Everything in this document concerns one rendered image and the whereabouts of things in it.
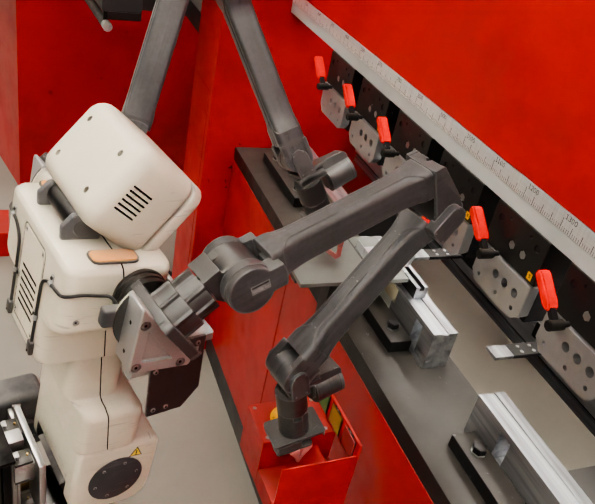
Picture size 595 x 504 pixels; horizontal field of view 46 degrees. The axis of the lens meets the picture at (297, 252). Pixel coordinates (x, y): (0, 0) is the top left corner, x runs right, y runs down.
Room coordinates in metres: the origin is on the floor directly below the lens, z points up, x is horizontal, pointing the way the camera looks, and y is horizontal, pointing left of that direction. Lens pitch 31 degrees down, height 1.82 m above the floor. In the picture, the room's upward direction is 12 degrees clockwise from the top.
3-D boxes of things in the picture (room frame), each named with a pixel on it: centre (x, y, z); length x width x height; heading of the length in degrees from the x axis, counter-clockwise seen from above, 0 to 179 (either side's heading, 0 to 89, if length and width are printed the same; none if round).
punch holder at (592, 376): (0.92, -0.48, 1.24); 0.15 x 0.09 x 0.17; 26
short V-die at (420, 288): (1.41, -0.25, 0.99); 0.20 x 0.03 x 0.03; 26
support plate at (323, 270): (1.37, -0.10, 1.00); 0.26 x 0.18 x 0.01; 116
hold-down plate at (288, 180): (1.95, 0.08, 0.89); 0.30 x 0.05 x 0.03; 26
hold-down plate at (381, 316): (1.37, -0.20, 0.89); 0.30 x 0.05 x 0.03; 26
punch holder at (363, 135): (1.64, -0.13, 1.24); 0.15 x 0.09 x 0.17; 26
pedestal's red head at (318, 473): (1.03, -0.08, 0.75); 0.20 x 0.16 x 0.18; 28
